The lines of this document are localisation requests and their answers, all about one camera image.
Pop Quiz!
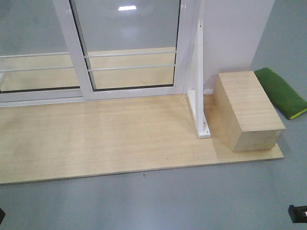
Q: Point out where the green sandbag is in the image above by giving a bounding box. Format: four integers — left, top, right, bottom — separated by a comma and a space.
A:
254, 68, 307, 120

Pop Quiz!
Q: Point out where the white triangular support bracket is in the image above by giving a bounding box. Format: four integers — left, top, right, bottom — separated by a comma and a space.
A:
187, 19, 211, 138

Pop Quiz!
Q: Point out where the light wooden base platform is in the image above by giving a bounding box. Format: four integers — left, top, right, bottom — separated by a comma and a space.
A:
0, 95, 283, 184

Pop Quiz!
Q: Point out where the white fixed glass door panel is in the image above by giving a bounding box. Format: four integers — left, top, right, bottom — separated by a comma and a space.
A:
0, 0, 82, 104

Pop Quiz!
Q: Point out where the white sliding glass door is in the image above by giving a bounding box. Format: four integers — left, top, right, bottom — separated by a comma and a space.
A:
53, 0, 196, 101

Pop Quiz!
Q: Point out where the light wooden block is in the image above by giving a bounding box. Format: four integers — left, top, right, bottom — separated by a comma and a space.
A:
213, 71, 285, 152

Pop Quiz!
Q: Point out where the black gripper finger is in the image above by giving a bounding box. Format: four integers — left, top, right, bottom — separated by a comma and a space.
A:
0, 208, 5, 223
288, 205, 307, 223

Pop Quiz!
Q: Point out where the white partition wall panel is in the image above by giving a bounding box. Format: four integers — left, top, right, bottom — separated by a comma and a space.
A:
202, 0, 274, 94

